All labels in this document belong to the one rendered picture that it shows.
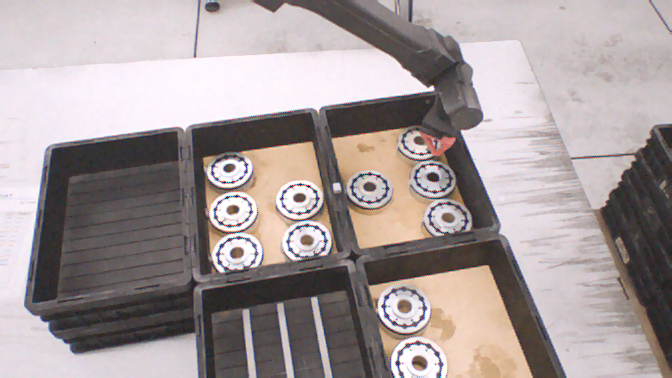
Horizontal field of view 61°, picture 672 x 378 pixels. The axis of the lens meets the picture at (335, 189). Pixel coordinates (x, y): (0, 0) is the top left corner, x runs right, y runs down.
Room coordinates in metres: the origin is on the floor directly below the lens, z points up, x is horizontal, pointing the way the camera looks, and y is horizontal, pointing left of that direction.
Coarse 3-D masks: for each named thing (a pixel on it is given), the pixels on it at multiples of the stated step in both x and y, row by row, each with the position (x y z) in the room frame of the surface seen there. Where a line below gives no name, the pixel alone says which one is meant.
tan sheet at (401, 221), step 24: (336, 144) 0.90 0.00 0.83; (360, 144) 0.90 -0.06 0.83; (384, 144) 0.90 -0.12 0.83; (360, 168) 0.83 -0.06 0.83; (384, 168) 0.83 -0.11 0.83; (408, 168) 0.83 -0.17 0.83; (408, 192) 0.76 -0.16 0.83; (456, 192) 0.76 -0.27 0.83; (360, 216) 0.69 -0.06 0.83; (384, 216) 0.69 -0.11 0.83; (408, 216) 0.69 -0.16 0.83; (360, 240) 0.63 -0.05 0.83; (384, 240) 0.63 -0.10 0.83; (408, 240) 0.63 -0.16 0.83
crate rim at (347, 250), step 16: (288, 112) 0.91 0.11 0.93; (304, 112) 0.91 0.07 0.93; (192, 128) 0.86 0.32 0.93; (320, 128) 0.86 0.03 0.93; (192, 144) 0.81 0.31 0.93; (320, 144) 0.81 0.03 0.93; (192, 160) 0.77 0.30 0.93; (192, 176) 0.73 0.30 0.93; (192, 192) 0.70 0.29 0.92; (192, 208) 0.65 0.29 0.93; (336, 208) 0.65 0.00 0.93; (192, 224) 0.61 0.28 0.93; (192, 240) 0.57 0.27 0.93; (192, 256) 0.54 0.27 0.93; (320, 256) 0.54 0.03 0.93; (336, 256) 0.54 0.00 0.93; (192, 272) 0.50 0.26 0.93; (224, 272) 0.50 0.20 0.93; (240, 272) 0.50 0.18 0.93; (256, 272) 0.50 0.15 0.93
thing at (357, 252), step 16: (400, 96) 0.96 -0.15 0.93; (416, 96) 0.96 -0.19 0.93; (432, 96) 0.97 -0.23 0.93; (320, 112) 0.91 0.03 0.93; (464, 144) 0.81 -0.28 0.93; (336, 160) 0.77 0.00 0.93; (336, 176) 0.73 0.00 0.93; (480, 176) 0.73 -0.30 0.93; (480, 192) 0.69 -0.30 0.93; (352, 224) 0.61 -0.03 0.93; (496, 224) 0.61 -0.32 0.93; (352, 240) 0.57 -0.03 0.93; (416, 240) 0.57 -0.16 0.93; (432, 240) 0.57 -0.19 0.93; (448, 240) 0.57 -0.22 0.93
